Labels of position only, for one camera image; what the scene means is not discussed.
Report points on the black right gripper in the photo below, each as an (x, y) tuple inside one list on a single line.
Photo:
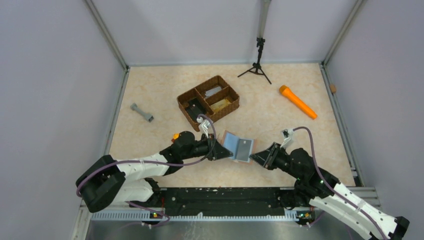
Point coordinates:
[(271, 156)]

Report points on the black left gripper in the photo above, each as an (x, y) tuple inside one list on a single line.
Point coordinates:
[(212, 149)]

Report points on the brown leather card holder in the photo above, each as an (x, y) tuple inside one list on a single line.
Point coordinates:
[(230, 141)]

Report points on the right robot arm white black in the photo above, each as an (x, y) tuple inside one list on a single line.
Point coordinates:
[(324, 191)]

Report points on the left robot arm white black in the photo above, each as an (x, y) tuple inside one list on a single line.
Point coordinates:
[(109, 181)]

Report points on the gold card in basket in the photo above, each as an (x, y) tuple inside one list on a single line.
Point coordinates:
[(219, 105)]

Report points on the silver card in basket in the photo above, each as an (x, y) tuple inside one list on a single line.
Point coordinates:
[(210, 92)]

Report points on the yellow red toy car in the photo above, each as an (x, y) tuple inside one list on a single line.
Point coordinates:
[(175, 137)]

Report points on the black object in basket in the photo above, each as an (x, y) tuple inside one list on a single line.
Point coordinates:
[(194, 109)]

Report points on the brown wicker divided basket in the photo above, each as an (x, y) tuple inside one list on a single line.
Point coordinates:
[(198, 92)]

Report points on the orange flashlight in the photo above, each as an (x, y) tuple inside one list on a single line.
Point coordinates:
[(292, 97)]

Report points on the black mini tripod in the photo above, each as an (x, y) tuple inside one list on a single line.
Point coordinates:
[(256, 68)]

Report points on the grey plastic connector piece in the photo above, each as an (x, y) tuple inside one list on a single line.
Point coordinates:
[(147, 116)]

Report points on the small tan block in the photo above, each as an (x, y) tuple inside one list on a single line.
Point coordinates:
[(332, 88)]

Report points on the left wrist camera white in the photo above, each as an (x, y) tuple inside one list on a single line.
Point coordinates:
[(204, 124)]

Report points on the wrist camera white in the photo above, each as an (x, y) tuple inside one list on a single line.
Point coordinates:
[(288, 138), (204, 124)]

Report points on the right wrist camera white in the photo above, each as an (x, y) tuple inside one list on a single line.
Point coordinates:
[(288, 138)]

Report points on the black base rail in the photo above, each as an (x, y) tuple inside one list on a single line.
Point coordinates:
[(230, 202)]

